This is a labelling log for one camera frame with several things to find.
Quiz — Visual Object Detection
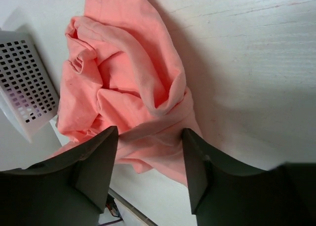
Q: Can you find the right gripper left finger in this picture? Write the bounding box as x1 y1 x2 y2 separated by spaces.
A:
0 126 118 226

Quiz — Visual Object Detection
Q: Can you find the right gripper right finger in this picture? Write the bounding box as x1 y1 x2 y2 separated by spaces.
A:
182 128 316 226

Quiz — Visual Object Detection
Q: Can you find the salmon pink t shirt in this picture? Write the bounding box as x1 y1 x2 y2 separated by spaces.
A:
57 0 200 184

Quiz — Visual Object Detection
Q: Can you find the white plastic laundry basket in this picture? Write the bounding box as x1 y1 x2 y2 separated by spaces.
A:
0 31 59 142

